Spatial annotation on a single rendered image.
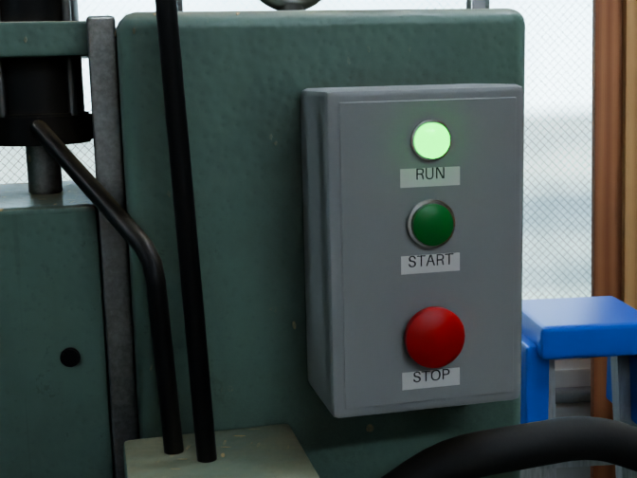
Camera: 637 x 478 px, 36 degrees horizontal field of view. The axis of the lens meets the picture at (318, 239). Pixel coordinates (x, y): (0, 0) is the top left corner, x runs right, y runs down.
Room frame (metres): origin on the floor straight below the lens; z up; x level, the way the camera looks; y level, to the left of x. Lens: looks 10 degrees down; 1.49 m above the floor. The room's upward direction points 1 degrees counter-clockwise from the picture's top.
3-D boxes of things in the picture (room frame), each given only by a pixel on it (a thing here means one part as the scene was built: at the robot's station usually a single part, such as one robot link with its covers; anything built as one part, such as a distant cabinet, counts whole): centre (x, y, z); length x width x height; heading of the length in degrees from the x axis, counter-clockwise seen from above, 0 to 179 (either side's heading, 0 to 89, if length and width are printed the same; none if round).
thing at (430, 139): (0.46, -0.05, 1.46); 0.02 x 0.01 x 0.02; 103
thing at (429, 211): (0.46, -0.05, 1.42); 0.02 x 0.01 x 0.02; 103
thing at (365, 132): (0.49, -0.05, 1.40); 0.10 x 0.06 x 0.16; 103
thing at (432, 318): (0.46, -0.06, 1.36); 0.03 x 0.01 x 0.03; 103
